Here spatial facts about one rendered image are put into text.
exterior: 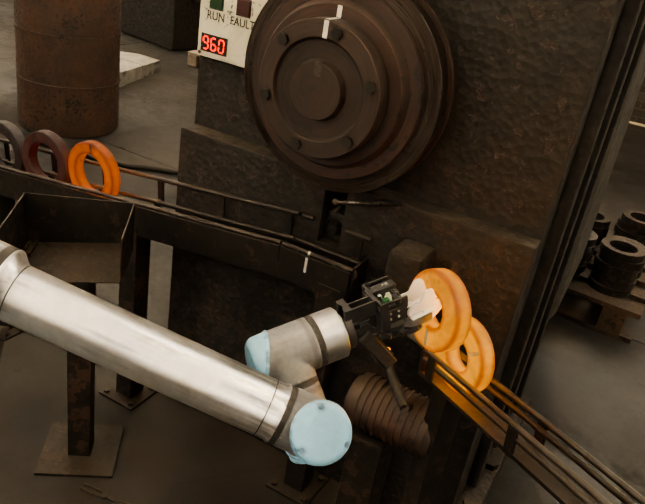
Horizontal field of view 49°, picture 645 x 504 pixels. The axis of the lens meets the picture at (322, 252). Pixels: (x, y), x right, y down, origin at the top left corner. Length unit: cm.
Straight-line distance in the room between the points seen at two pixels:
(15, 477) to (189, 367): 114
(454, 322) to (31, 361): 158
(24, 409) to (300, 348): 129
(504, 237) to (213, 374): 79
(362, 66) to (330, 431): 71
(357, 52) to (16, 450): 141
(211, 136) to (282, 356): 86
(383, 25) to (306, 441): 82
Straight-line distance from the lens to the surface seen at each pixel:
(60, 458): 211
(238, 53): 181
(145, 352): 100
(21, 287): 104
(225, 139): 185
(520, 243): 156
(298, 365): 115
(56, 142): 215
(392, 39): 143
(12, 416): 227
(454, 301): 124
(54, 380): 238
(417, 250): 157
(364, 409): 157
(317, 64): 143
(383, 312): 119
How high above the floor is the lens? 145
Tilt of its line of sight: 26 degrees down
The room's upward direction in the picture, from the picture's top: 10 degrees clockwise
